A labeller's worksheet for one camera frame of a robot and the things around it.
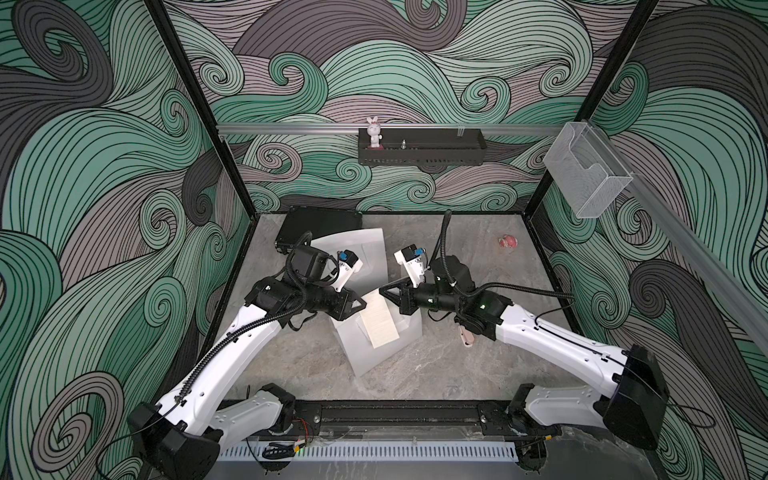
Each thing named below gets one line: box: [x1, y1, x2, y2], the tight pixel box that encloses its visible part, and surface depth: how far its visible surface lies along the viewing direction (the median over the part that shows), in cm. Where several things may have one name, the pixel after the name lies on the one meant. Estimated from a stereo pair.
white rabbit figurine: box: [367, 116, 383, 147], surface depth 92 cm
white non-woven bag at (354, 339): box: [330, 290, 423, 377], surface depth 73 cm
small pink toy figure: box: [498, 234, 518, 249], surface depth 109 cm
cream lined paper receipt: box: [361, 289, 400, 349], surface depth 72 cm
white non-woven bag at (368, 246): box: [311, 227, 388, 296], surface depth 85 cm
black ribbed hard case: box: [274, 206, 363, 254], surface depth 116 cm
